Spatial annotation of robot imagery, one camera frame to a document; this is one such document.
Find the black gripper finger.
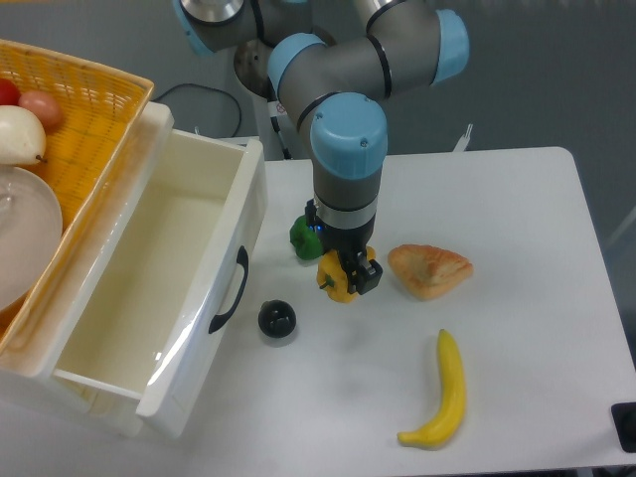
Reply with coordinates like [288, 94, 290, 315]
[347, 252, 383, 295]

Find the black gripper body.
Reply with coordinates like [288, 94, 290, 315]
[305, 198, 377, 256]

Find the yellow bell pepper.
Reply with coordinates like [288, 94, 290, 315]
[316, 250, 359, 303]

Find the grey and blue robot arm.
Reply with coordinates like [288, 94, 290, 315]
[173, 1, 470, 294]

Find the green bell pepper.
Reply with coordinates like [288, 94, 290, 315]
[289, 216, 324, 260]

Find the open white drawer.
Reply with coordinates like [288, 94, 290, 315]
[51, 127, 269, 439]

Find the white drawer cabinet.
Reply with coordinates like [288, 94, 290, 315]
[1, 102, 174, 436]

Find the triangular bread pastry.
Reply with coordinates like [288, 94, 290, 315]
[388, 244, 474, 300]

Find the black round object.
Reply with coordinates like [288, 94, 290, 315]
[257, 299, 297, 339]

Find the yellow banana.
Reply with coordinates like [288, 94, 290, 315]
[397, 329, 467, 448]

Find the yellow woven basket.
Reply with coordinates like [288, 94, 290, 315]
[1, 40, 154, 349]

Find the black object at edge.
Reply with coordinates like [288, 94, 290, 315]
[611, 401, 636, 453]

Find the white plate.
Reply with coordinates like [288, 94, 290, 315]
[1, 166, 63, 310]

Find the red tomato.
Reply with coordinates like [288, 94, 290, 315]
[0, 79, 21, 105]

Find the black drawer handle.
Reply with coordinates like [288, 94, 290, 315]
[208, 245, 250, 335]

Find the white table bracket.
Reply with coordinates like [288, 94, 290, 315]
[453, 123, 473, 152]

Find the black cable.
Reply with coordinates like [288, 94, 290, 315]
[156, 82, 242, 139]

